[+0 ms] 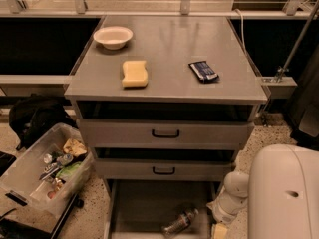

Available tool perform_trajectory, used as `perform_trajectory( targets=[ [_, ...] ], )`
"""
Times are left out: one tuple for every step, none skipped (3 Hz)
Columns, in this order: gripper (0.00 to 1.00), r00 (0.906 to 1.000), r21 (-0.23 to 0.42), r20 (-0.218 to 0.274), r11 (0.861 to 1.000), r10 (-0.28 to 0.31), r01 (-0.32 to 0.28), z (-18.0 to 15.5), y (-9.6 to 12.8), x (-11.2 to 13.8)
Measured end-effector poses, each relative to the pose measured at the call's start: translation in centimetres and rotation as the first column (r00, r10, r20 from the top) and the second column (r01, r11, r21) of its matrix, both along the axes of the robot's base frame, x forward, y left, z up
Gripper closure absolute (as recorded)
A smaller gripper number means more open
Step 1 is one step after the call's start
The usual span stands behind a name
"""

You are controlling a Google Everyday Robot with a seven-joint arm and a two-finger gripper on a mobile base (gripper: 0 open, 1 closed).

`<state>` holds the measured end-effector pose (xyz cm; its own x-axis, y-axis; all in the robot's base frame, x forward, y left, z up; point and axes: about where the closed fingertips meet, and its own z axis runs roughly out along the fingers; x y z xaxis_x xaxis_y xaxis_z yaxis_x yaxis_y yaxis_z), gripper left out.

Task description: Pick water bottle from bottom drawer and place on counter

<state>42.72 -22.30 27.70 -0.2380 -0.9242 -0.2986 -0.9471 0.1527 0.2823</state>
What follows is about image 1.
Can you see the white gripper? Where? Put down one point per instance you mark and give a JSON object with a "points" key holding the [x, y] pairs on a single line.
{"points": [[221, 211]]}

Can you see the clear plastic water bottle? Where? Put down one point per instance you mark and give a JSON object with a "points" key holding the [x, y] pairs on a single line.
{"points": [[180, 223]]}

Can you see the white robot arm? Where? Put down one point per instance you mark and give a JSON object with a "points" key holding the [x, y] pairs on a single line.
{"points": [[280, 194]]}

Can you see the bottom grey drawer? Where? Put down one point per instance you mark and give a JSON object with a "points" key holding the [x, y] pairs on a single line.
{"points": [[141, 209]]}

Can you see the grey drawer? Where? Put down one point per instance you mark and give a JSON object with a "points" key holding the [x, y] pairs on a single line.
{"points": [[164, 125], [163, 164], [141, 209]]}

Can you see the middle grey drawer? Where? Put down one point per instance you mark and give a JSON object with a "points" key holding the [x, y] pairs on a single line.
{"points": [[163, 164]]}

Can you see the grey drawer cabinet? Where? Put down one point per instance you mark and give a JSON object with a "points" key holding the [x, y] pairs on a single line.
{"points": [[168, 45]]}

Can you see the top grey drawer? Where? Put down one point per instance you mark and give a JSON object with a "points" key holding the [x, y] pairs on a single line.
{"points": [[164, 125]]}

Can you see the black office chair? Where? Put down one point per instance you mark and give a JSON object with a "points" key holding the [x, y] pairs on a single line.
{"points": [[303, 106]]}

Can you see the dark blue snack packet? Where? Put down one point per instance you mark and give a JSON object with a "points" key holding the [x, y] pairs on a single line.
{"points": [[204, 72]]}

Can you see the green packet in bin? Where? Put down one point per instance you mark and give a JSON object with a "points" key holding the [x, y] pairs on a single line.
{"points": [[68, 171]]}

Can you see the crumpled yellow wrapper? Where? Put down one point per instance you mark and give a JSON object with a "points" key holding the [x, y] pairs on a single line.
{"points": [[74, 147]]}

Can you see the metal diagonal rod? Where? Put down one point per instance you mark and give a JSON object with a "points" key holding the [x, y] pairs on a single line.
{"points": [[282, 70]]}

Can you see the yellow sponge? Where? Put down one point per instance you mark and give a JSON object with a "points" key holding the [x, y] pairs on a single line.
{"points": [[135, 74]]}

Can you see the clear plastic storage bin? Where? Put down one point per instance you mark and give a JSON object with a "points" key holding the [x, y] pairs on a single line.
{"points": [[22, 180]]}

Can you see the black backpack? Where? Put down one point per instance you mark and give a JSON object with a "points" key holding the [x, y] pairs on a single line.
{"points": [[31, 117]]}

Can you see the white bowl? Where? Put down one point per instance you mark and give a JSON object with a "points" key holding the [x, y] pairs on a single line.
{"points": [[113, 38]]}

